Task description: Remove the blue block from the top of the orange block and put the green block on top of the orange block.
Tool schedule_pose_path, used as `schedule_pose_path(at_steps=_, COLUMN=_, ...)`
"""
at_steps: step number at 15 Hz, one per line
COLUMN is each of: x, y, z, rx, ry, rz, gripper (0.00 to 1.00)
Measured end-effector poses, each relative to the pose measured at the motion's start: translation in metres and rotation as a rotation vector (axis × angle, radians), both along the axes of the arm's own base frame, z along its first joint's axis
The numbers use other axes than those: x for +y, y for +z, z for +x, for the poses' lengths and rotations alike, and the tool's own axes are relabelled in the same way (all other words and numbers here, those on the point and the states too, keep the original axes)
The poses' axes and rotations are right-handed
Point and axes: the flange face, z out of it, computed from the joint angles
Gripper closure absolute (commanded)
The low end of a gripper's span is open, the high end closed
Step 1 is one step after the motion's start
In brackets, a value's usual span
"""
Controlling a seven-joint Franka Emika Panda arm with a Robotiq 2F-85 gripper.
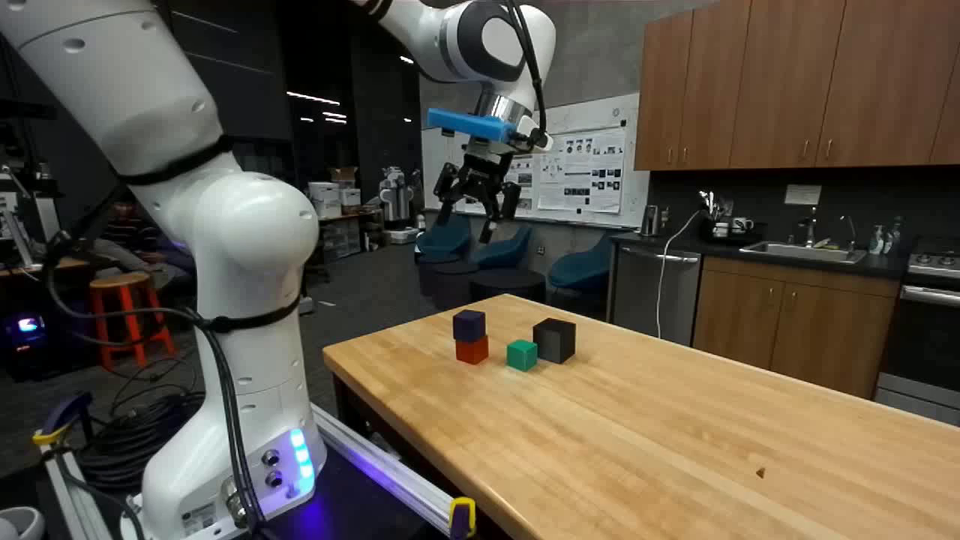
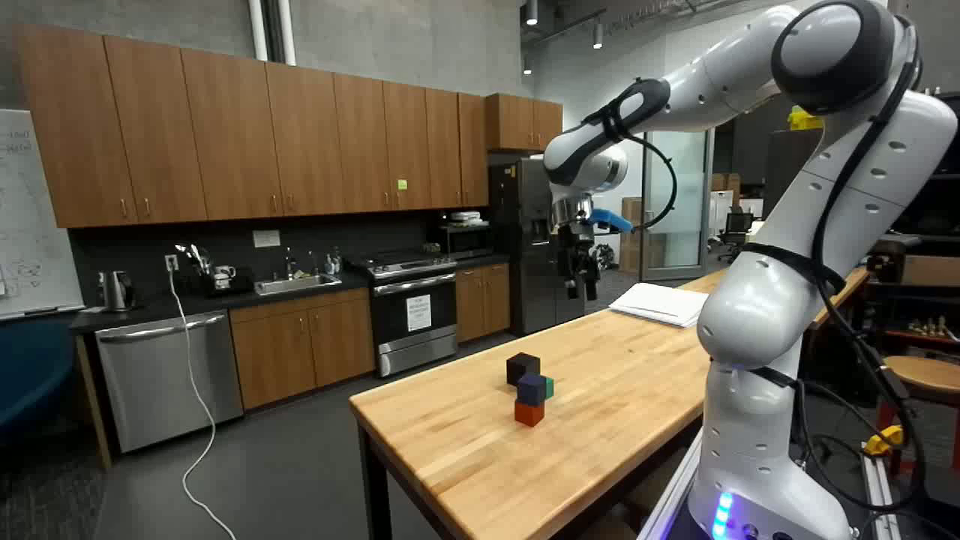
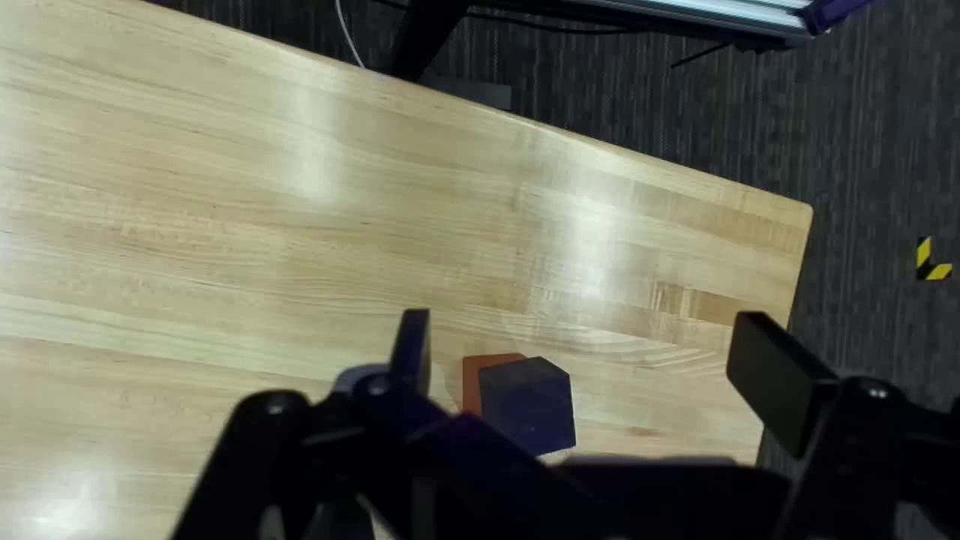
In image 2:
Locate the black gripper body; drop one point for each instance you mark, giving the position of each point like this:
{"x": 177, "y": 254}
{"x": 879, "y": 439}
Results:
{"x": 578, "y": 263}

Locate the green block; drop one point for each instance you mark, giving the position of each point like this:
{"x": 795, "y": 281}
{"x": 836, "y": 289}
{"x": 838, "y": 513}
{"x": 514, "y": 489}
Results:
{"x": 549, "y": 387}

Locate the blue block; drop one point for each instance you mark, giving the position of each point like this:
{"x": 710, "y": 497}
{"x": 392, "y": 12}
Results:
{"x": 531, "y": 387}

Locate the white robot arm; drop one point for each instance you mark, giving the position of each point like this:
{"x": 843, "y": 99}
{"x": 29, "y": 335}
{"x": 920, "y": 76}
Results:
{"x": 852, "y": 63}

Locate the black block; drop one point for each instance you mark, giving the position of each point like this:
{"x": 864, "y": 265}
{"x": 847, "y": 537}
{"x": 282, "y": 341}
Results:
{"x": 519, "y": 367}

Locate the orange block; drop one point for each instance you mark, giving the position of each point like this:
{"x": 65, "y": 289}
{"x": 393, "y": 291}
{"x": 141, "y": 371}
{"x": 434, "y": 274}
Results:
{"x": 530, "y": 414}

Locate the white paper sheet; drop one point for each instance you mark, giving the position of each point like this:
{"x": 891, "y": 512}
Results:
{"x": 674, "y": 306}

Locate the narrow lower wooden cabinet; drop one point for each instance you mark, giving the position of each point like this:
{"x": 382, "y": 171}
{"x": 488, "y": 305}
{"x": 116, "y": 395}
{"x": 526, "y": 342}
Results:
{"x": 482, "y": 302}

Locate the wooden table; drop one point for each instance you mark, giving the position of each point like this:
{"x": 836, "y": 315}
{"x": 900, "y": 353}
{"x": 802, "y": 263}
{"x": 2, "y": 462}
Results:
{"x": 622, "y": 392}

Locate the stainless steel oven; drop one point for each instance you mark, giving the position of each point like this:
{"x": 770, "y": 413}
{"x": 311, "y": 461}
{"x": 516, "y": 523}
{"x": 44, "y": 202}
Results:
{"x": 411, "y": 313}

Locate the kitchen sink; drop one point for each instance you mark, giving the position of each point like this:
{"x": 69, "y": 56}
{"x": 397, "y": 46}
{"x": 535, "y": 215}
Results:
{"x": 295, "y": 286}

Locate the yellow clamp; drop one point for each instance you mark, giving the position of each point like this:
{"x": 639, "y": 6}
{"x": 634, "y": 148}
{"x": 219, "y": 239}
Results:
{"x": 884, "y": 443}

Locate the round wooden stool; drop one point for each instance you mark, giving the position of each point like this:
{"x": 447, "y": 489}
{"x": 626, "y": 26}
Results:
{"x": 932, "y": 383}

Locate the stainless steel dishwasher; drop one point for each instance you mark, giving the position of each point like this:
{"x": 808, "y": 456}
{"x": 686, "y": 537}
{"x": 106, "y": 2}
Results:
{"x": 169, "y": 376}

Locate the upper wooden cabinets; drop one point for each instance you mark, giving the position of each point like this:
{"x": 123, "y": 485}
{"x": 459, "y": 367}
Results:
{"x": 140, "y": 134}

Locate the silver kettle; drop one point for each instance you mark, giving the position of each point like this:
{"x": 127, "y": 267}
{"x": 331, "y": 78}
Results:
{"x": 117, "y": 291}

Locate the whiteboard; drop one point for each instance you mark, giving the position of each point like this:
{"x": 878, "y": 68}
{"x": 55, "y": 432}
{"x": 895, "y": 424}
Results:
{"x": 37, "y": 267}

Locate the blue chair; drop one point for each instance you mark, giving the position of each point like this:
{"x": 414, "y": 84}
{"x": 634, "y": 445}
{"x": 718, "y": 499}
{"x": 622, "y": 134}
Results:
{"x": 35, "y": 371}

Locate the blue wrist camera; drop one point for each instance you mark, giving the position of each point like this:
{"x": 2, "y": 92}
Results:
{"x": 613, "y": 219}

